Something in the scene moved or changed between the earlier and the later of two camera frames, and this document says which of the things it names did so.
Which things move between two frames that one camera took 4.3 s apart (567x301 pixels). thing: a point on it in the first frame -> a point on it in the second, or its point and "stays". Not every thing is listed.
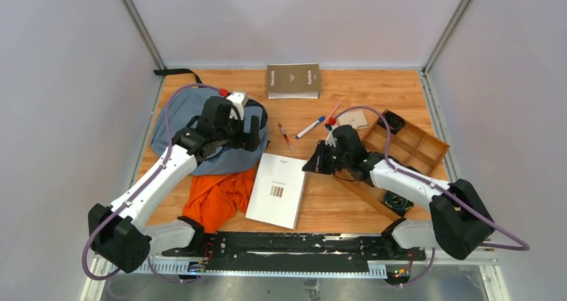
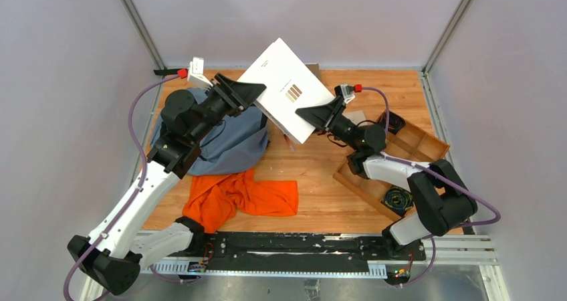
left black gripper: [241, 133] -> [225, 97]
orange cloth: [213, 199] stays
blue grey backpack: [185, 104] stays
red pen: [287, 140] stays
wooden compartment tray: [412, 148] stays
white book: [277, 190] -> [289, 85]
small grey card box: [355, 118] stays
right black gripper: [317, 163] -> [326, 116]
